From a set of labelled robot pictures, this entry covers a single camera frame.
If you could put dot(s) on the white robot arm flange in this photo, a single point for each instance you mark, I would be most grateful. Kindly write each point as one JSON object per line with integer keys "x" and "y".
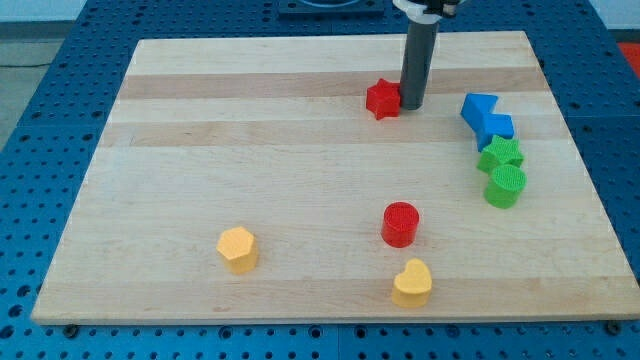
{"x": 429, "y": 12}

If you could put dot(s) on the yellow heart block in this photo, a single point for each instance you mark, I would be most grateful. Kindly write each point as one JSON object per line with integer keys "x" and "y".
{"x": 412, "y": 287}

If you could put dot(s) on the light wooden board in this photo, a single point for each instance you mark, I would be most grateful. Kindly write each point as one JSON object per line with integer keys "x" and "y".
{"x": 272, "y": 134}

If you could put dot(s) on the red cylinder block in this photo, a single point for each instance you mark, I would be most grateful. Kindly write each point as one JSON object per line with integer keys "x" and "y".
{"x": 399, "y": 225}

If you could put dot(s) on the red star block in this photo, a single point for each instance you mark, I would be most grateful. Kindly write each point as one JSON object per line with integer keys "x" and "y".
{"x": 383, "y": 99}

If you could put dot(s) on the yellow hexagon block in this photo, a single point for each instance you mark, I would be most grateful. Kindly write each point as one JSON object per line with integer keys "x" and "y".
{"x": 238, "y": 249}

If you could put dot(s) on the blue cube block lower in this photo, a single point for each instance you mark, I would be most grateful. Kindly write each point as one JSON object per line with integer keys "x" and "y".
{"x": 491, "y": 125}

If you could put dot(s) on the blue angular block upper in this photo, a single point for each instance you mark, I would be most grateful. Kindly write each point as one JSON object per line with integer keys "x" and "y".
{"x": 476, "y": 107}

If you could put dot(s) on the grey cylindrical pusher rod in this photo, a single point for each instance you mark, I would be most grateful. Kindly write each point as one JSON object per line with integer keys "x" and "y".
{"x": 419, "y": 46}

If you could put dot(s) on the green star block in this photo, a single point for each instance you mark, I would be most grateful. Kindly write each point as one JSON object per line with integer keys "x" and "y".
{"x": 500, "y": 151}

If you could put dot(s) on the green cylinder block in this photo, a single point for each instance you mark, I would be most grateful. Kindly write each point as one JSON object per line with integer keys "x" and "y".
{"x": 506, "y": 183}

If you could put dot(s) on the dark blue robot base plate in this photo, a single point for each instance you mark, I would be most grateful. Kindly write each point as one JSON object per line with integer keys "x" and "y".
{"x": 296, "y": 8}

